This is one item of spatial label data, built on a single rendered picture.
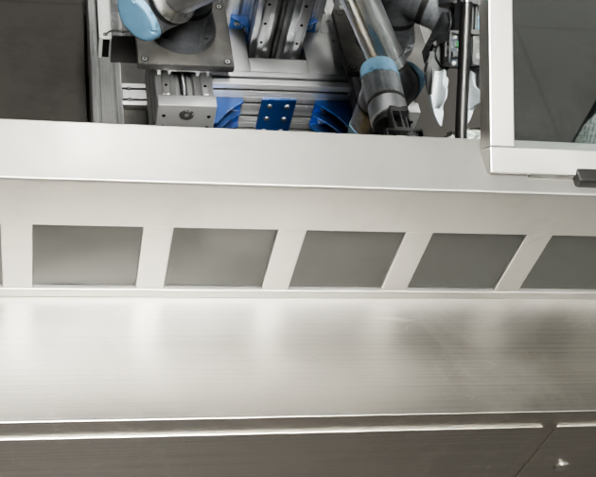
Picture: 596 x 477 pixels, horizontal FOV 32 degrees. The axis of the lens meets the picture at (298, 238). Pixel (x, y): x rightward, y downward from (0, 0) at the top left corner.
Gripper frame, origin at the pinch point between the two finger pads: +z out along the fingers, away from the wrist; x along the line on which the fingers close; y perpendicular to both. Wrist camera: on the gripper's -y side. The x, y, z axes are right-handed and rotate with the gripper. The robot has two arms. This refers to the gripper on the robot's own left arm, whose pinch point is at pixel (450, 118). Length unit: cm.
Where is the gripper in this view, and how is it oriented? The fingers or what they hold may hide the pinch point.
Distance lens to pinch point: 183.0
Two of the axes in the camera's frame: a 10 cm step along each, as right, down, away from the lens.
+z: -0.3, 10.0, 0.4
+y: 2.2, 0.5, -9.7
